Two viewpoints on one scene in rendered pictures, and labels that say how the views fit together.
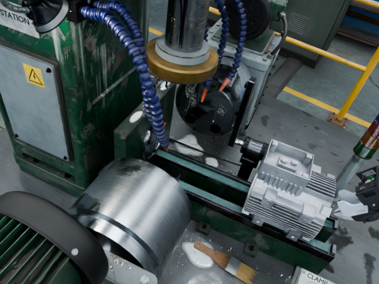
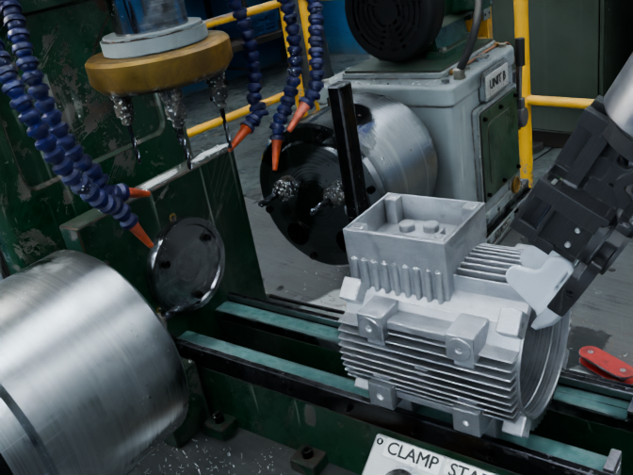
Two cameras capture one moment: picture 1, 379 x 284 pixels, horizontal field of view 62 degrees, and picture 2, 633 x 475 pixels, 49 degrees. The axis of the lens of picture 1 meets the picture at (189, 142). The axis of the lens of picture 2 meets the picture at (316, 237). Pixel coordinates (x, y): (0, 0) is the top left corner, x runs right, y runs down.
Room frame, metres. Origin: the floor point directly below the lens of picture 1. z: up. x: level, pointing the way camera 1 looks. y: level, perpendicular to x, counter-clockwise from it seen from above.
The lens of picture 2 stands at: (-0.05, -0.44, 1.46)
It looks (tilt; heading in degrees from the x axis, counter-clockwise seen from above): 25 degrees down; 24
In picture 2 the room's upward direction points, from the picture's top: 10 degrees counter-clockwise
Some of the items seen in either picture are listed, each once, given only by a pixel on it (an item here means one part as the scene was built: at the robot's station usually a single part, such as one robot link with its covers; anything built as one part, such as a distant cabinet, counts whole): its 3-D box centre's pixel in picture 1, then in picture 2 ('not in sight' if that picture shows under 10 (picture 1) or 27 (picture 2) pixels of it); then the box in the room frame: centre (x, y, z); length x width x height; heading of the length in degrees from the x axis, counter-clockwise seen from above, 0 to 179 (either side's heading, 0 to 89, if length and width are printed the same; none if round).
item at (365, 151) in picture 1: (366, 147); not in sight; (0.83, -0.58, 1.05); 0.06 x 0.06 x 0.04
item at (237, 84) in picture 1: (217, 91); (358, 171); (1.00, -0.07, 1.04); 0.41 x 0.25 x 0.25; 164
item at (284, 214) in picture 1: (286, 194); (457, 324); (0.59, -0.30, 1.01); 0.20 x 0.19 x 0.19; 75
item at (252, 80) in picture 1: (241, 114); (353, 175); (0.78, -0.14, 1.12); 0.04 x 0.03 x 0.26; 74
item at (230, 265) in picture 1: (224, 261); not in sight; (0.46, -0.17, 0.80); 0.21 x 0.05 x 0.01; 68
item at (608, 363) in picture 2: not in sight; (606, 366); (0.81, -0.46, 0.81); 0.09 x 0.03 x 0.02; 48
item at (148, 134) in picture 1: (154, 139); (189, 265); (0.71, 0.11, 1.01); 0.15 x 0.02 x 0.15; 164
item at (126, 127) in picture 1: (136, 141); (167, 283); (0.72, 0.17, 0.97); 0.30 x 0.11 x 0.34; 164
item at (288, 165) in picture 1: (285, 167); (416, 245); (0.60, -0.26, 1.11); 0.12 x 0.11 x 0.07; 75
